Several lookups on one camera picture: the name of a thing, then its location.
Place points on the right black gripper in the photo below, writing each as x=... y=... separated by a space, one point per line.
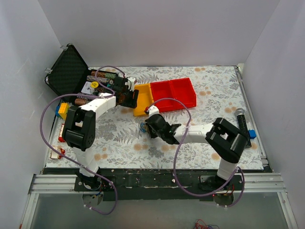
x=150 y=130

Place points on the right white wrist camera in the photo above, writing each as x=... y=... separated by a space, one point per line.
x=152 y=110

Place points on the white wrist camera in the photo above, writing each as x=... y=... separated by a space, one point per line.
x=131 y=81
x=152 y=110

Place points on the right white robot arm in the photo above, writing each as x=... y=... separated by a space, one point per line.
x=226 y=139

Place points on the small red white toy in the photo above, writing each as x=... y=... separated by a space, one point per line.
x=54 y=155

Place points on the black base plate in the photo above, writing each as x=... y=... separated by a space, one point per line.
x=154 y=184

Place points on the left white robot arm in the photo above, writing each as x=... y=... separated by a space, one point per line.
x=80 y=124

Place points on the black poker chip case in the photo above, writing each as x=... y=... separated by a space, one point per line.
x=71 y=75

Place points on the yellow blue toy block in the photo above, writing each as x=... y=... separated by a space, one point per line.
x=61 y=110

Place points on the yellow plastic bin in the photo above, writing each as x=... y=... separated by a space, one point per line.
x=145 y=99

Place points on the red double plastic bin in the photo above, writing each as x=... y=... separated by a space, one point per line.
x=179 y=89

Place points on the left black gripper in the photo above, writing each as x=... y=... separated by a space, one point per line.
x=131 y=99

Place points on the black microphone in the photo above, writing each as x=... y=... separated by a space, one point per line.
x=239 y=113

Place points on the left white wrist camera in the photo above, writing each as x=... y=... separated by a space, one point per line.
x=131 y=81

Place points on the small blue block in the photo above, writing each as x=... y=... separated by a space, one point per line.
x=252 y=134

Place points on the aluminium frame rail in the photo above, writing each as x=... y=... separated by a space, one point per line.
x=45 y=184

